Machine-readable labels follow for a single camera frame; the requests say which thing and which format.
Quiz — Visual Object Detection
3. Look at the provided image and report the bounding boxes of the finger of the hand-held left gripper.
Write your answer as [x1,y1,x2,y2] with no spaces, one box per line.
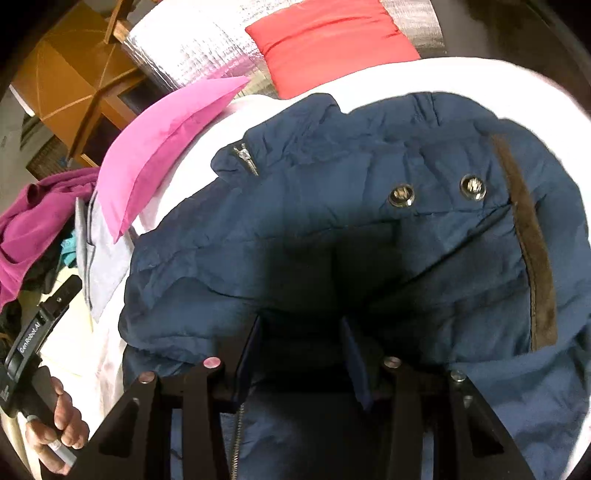
[41,275,84,320]

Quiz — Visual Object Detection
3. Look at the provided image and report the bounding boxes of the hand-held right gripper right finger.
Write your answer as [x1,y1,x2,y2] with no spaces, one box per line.
[341,318,537,480]

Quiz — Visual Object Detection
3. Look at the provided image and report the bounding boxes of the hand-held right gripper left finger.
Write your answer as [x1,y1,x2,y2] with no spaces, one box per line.
[81,316,265,480]

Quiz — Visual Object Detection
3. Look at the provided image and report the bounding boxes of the navy blue padded jacket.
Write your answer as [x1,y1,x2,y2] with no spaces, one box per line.
[117,91,591,480]

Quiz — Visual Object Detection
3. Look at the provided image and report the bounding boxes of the person's left hand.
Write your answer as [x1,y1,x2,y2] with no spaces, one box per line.
[24,376,91,476]

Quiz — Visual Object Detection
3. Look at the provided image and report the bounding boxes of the dark cloth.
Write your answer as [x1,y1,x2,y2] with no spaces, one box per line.
[25,228,75,296]

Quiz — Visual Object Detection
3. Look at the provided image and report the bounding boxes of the teal cloth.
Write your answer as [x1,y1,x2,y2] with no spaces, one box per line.
[59,233,80,269]

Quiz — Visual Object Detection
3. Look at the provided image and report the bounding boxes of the grey cloth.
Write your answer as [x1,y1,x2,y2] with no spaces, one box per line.
[74,190,139,324]

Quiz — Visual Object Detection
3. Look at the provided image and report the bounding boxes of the magenta cloth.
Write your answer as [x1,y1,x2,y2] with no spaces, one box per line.
[0,167,101,311]

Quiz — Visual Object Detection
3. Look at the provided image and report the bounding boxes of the pink pillow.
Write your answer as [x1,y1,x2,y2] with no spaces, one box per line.
[96,75,252,244]

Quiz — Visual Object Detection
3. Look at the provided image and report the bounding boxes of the wooden table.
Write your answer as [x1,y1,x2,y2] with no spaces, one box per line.
[11,0,155,168]

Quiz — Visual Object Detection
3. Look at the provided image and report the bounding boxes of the silver insulated bag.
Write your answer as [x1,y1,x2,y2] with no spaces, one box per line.
[121,0,446,100]

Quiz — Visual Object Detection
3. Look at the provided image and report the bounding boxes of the red pillow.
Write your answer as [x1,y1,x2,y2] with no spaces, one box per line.
[245,0,422,100]

